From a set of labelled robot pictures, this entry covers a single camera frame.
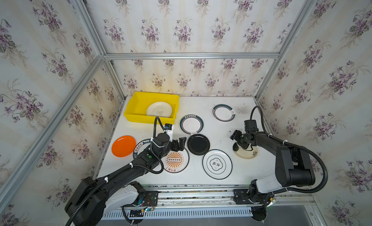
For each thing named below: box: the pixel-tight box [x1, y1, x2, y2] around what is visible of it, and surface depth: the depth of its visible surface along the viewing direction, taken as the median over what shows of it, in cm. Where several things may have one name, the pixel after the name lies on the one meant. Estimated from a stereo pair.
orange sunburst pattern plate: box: [160, 148, 190, 174], surface depth 87 cm
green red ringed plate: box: [179, 113, 205, 136], surface depth 106 cm
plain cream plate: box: [146, 101, 173, 118], surface depth 112 cm
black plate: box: [186, 133, 211, 156], surface depth 93 cm
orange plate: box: [111, 135, 137, 158], surface depth 92 cm
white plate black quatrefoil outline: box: [202, 149, 233, 180], surface depth 86 cm
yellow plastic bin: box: [124, 91, 180, 125], surface depth 116 cm
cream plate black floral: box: [234, 142, 259, 159], surface depth 88 cm
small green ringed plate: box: [211, 103, 236, 123], surface depth 113 cm
